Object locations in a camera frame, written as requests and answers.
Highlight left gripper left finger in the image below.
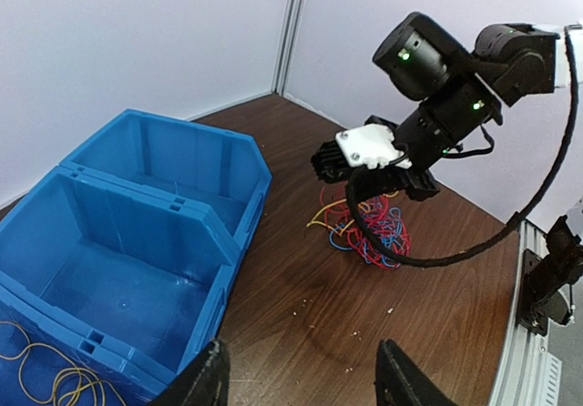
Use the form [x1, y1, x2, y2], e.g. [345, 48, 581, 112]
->
[154, 340, 230, 406]

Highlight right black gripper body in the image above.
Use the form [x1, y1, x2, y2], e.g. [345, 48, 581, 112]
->
[346, 167, 440, 200]

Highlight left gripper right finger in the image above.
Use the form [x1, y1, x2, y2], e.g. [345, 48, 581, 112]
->
[374, 340, 455, 406]

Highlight red blue cables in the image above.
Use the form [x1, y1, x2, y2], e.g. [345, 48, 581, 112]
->
[307, 186, 412, 271]

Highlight yellow cable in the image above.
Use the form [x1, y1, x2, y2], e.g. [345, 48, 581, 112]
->
[0, 320, 127, 406]

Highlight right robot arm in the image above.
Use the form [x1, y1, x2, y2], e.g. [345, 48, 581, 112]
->
[350, 12, 582, 201]

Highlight blue three-compartment bin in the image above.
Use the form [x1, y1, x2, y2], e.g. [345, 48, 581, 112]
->
[1, 110, 271, 405]

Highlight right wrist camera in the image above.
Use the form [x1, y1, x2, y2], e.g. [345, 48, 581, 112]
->
[311, 116, 413, 184]

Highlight right black sleeved cable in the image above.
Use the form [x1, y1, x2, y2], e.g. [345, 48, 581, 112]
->
[345, 25, 580, 269]

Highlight aluminium front rail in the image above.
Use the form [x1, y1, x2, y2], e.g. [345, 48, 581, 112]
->
[488, 220, 575, 406]

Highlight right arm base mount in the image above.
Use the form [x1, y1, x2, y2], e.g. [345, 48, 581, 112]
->
[517, 215, 582, 337]

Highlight right aluminium frame post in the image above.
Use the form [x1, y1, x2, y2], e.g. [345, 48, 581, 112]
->
[271, 0, 305, 96]

